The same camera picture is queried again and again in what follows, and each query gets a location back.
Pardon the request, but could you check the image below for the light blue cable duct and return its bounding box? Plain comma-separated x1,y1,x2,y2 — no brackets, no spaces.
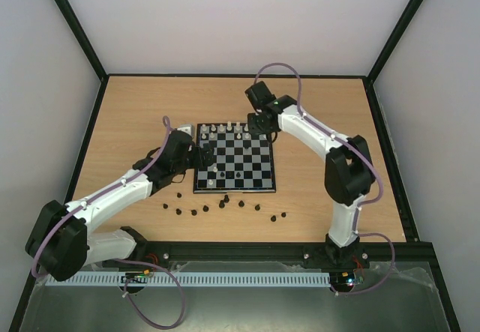
45,271,331,288

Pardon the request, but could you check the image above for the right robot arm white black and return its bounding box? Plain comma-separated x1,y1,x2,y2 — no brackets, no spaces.
245,81,379,266

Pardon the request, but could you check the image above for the black aluminium rail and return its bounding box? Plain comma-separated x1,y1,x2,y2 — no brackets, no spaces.
37,240,436,271

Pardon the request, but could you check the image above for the black and white chessboard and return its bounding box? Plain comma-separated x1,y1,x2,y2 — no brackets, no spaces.
193,121,276,194

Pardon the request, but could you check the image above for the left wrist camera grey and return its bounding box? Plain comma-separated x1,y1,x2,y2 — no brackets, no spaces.
176,124,195,138

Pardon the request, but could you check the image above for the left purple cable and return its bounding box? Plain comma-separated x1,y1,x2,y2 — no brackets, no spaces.
31,115,186,329

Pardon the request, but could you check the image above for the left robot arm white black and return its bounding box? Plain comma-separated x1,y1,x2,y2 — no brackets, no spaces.
25,128,213,281

